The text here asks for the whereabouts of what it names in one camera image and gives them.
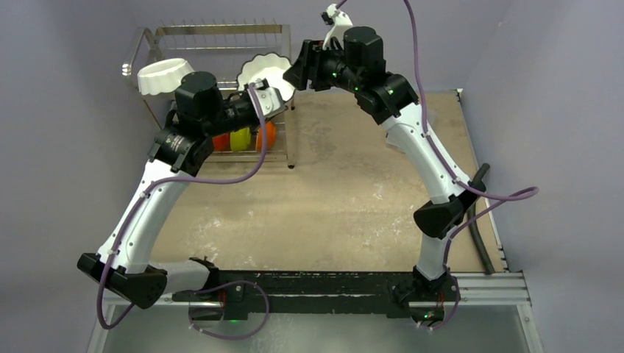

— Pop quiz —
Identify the white fluted bowl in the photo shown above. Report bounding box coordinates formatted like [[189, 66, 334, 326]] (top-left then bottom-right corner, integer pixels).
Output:
[[137, 58, 194, 96], [236, 52, 295, 102]]

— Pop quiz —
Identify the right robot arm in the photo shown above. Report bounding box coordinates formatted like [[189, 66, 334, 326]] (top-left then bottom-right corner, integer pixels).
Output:
[[283, 26, 486, 299]]

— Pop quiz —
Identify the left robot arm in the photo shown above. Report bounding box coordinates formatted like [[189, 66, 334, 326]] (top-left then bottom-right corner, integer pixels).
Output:
[[77, 71, 271, 312]]

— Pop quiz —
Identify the metal two-tier dish rack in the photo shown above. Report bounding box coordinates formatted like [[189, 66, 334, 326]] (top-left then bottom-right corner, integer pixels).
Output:
[[121, 21, 296, 169]]

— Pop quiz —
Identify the front orange bowl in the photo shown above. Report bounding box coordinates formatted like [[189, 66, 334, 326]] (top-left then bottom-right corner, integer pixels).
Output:
[[255, 121, 277, 152]]

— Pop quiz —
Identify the lime green bowl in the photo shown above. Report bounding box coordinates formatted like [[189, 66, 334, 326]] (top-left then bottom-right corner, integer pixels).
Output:
[[230, 127, 252, 151]]

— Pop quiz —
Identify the front red-orange bowl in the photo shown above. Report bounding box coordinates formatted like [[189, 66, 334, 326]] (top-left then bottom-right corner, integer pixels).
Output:
[[212, 133, 230, 152]]

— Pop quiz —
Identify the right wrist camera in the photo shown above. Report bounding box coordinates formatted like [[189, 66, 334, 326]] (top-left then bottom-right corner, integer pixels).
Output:
[[321, 0, 353, 50]]

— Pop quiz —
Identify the black hose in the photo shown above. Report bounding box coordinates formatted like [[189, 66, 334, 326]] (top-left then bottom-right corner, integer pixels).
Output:
[[467, 163, 497, 275]]

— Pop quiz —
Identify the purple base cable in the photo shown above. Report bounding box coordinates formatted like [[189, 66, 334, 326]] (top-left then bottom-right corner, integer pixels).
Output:
[[187, 279, 271, 341]]

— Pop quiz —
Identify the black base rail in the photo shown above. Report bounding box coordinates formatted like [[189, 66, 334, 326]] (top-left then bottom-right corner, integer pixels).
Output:
[[171, 269, 459, 321]]

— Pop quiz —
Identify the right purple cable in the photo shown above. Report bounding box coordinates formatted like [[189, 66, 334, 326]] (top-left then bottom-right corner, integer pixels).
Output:
[[336, 0, 540, 332]]

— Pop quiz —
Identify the aluminium frame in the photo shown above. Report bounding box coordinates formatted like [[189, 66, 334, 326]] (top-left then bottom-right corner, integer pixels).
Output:
[[88, 273, 542, 352]]

